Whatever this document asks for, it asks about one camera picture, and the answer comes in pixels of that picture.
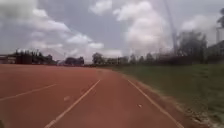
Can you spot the red running track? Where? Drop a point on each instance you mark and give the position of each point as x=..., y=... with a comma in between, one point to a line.
x=110, y=106

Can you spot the tall thin pole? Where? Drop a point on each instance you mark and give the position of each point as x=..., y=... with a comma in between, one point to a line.
x=173, y=33

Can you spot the pale gravel strip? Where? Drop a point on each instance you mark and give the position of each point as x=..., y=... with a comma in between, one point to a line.
x=173, y=103

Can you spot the green grass field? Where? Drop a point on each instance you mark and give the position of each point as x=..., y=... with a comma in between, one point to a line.
x=186, y=80

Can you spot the row of dark trees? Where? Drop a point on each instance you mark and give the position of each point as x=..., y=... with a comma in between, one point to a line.
x=33, y=58

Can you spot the low building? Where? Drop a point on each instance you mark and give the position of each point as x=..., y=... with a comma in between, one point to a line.
x=6, y=59

